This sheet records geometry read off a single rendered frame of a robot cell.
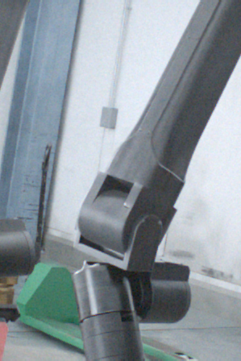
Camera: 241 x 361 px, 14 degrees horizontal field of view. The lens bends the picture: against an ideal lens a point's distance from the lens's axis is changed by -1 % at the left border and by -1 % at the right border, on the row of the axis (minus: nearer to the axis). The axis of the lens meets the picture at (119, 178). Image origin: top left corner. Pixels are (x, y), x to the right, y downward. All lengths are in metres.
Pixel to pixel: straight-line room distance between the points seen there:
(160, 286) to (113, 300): 0.07
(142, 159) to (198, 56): 0.12
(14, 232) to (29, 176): 7.91
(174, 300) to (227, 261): 6.66
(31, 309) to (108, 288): 5.20
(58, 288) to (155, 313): 5.28
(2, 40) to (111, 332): 0.50
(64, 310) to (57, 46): 3.51
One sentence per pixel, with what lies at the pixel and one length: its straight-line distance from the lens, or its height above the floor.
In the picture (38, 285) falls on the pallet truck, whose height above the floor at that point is 0.27.
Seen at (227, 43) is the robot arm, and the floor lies 1.42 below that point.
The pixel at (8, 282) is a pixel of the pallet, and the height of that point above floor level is 0.18.
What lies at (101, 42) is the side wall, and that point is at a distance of 9.08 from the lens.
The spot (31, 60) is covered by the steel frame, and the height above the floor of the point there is 1.81.
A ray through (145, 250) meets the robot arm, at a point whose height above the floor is 1.21.
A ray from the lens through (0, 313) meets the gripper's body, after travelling 1.15.
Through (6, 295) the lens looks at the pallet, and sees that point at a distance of 6.62.
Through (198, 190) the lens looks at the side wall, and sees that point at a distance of 7.93.
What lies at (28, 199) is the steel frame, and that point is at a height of 0.53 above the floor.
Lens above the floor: 1.32
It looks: 3 degrees down
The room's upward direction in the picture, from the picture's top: 9 degrees clockwise
